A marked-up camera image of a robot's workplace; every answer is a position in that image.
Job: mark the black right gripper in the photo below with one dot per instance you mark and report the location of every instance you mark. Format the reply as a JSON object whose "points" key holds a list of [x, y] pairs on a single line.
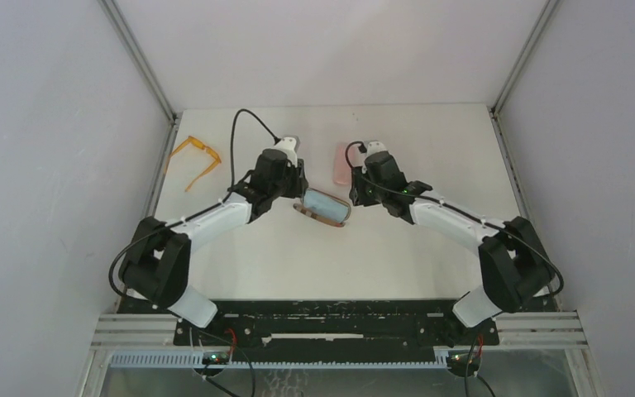
{"points": [[357, 187]]}

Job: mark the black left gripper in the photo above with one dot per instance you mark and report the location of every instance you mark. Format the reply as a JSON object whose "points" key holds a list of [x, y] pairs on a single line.
{"points": [[298, 186]]}

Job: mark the brown glasses case red stripe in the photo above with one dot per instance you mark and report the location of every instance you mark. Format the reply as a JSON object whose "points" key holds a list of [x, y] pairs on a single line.
{"points": [[298, 206]]}

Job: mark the pink glasses case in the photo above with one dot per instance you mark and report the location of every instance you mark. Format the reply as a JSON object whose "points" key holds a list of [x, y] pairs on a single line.
{"points": [[341, 174]]}

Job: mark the light blue cloth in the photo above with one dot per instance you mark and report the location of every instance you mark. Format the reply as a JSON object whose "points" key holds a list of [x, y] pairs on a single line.
{"points": [[326, 205]]}

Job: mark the orange translucent sunglasses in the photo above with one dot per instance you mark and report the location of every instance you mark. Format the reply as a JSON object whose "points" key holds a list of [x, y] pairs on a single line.
{"points": [[194, 155]]}

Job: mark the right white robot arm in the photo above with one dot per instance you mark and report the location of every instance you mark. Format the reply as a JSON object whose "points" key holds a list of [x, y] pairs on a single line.
{"points": [[513, 264]]}

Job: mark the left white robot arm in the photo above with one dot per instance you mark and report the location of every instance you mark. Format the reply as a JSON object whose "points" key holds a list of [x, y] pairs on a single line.
{"points": [[156, 264]]}

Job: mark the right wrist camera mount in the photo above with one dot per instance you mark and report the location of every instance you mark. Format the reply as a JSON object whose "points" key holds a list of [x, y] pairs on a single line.
{"points": [[372, 147]]}

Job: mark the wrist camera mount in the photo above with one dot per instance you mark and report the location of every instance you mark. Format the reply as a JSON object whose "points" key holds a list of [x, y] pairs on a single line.
{"points": [[289, 146], [372, 147]]}

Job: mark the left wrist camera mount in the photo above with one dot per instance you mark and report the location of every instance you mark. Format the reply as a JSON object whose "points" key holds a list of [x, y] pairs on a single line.
{"points": [[289, 146]]}

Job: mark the aluminium frame post right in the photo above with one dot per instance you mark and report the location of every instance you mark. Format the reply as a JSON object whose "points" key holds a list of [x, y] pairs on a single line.
{"points": [[530, 44]]}

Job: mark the aluminium frame post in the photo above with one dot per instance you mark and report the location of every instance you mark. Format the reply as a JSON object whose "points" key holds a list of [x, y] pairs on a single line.
{"points": [[131, 45], [530, 44]]}

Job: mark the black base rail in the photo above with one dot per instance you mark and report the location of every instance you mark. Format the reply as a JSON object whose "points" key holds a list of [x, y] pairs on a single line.
{"points": [[334, 331]]}

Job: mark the aluminium frame post left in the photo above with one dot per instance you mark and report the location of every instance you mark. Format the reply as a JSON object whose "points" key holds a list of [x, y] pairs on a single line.
{"points": [[131, 45]]}

